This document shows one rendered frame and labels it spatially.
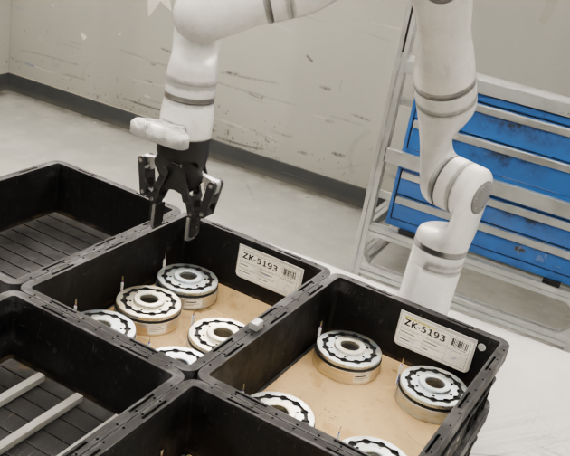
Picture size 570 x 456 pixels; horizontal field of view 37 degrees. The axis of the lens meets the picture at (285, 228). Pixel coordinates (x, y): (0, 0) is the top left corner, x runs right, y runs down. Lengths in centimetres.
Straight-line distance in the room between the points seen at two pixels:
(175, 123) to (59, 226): 53
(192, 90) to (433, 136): 39
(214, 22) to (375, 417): 59
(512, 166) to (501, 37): 95
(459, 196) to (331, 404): 40
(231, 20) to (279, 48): 306
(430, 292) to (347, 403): 31
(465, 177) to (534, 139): 160
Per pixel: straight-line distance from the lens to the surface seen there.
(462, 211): 141
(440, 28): 119
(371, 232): 323
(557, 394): 170
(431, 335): 134
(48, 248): 157
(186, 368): 109
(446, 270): 147
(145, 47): 460
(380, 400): 128
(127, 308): 134
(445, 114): 129
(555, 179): 301
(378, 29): 399
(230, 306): 144
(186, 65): 116
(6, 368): 125
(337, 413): 123
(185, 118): 118
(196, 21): 113
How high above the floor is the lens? 154
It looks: 24 degrees down
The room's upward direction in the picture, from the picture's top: 10 degrees clockwise
